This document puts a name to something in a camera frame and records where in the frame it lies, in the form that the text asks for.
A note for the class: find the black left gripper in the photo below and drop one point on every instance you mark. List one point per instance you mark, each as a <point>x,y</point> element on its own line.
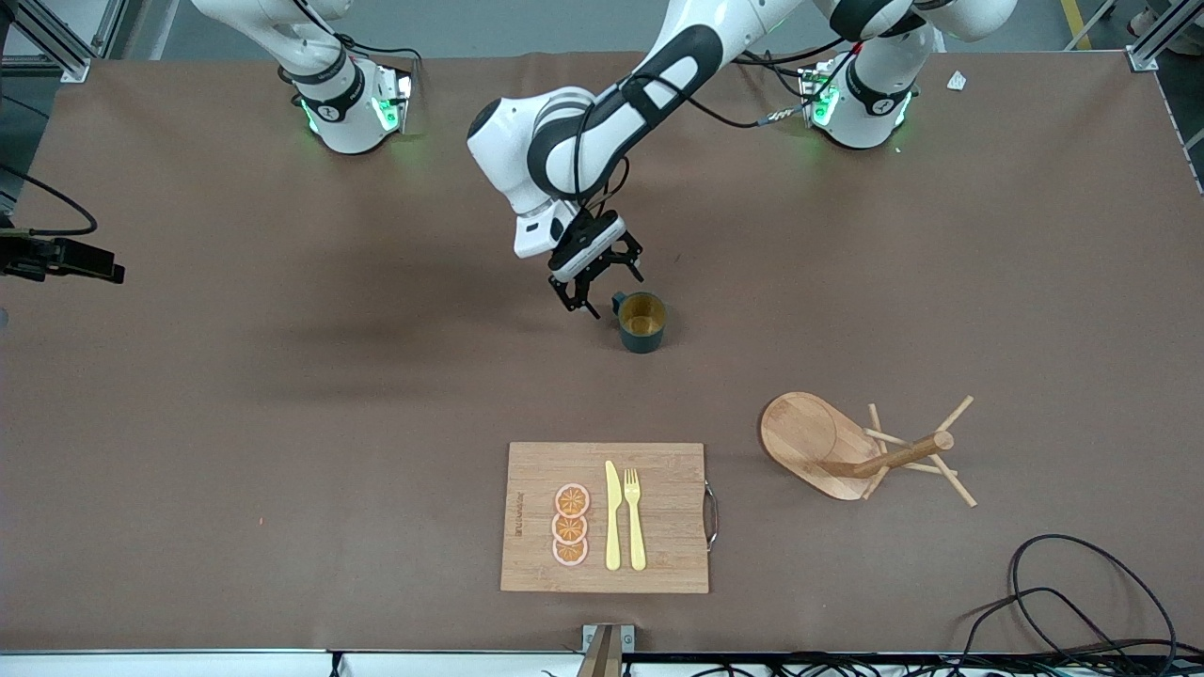
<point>598,267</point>

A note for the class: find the bamboo cutting board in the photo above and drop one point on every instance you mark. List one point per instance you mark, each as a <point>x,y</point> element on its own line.
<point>658,470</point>

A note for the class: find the wooden mug rack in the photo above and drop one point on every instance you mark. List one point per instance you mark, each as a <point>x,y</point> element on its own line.
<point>809,437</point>

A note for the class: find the aluminium frame post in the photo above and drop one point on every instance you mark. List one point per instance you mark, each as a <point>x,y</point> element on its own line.
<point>1143,58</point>
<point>66,56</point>

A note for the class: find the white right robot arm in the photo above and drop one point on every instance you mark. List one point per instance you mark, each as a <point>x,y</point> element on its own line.
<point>348,113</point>

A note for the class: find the yellow plastic fork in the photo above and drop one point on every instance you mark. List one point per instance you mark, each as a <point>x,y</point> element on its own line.
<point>636,536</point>

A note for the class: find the toy orange slice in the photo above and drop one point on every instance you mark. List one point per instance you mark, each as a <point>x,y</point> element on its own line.
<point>572,500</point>

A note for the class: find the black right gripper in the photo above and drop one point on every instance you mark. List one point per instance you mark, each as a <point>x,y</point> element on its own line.
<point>11,250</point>

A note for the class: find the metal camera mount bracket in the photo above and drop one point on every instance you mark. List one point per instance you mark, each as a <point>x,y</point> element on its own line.
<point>607,649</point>

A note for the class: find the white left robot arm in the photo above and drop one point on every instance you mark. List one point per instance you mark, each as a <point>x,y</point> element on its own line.
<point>564,141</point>

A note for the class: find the dark green cup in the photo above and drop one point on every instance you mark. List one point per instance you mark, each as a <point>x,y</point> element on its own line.
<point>644,340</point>

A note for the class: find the yellow plastic knife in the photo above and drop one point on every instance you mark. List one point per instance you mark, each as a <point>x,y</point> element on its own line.
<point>613,527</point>

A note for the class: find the white paper scrap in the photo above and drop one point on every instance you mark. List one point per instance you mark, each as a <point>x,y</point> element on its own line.
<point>957,81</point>

